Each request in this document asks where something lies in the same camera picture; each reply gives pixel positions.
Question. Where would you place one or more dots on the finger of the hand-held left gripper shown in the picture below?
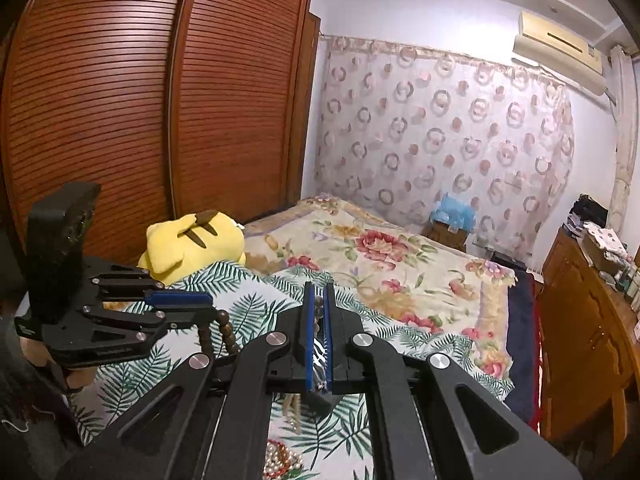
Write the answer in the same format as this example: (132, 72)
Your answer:
(180, 299)
(192, 316)

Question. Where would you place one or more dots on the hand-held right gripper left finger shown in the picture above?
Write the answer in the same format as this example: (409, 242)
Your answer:
(310, 340)

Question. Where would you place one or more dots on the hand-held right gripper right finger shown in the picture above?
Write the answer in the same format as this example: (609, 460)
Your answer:
(328, 340)

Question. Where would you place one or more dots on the person's left forearm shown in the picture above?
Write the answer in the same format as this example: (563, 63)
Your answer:
(25, 405)

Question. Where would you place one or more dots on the pearl bead jewelry pile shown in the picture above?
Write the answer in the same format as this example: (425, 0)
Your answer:
(282, 460)

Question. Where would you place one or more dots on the person's left hand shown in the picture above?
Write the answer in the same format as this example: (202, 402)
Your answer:
(36, 354)

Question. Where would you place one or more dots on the yellow plush toy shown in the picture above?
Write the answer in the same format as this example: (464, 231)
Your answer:
(192, 245)

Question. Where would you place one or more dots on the leaf print cloth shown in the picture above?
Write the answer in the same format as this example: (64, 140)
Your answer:
(260, 305)

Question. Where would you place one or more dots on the floral bed sheet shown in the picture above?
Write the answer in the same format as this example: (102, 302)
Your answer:
(380, 260)

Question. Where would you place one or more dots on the brown cardboard box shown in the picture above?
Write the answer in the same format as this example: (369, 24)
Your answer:
(447, 236)

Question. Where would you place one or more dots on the wooden louvered wardrobe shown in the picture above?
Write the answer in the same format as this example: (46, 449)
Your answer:
(125, 110)

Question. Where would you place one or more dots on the blue plastic bag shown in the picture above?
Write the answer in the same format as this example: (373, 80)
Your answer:
(452, 210)

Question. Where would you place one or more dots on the dark blue blanket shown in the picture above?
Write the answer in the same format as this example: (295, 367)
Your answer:
(522, 345)

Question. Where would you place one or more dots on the circle pattern curtain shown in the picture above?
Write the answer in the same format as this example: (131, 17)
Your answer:
(440, 140)

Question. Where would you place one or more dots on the wooden dresser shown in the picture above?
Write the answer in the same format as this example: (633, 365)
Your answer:
(585, 340)

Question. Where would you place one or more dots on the dark folded clothes pile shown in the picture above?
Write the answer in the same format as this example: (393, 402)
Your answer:
(590, 210)

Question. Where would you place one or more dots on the patterned storage box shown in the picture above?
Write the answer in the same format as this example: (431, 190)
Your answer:
(605, 245)

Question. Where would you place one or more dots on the group of small bottles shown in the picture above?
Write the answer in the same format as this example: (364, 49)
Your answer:
(630, 285)

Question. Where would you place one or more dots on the beige side curtain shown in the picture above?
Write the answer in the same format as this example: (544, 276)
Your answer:
(625, 135)

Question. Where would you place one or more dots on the beige air conditioner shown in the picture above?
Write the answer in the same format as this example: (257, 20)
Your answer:
(557, 52)

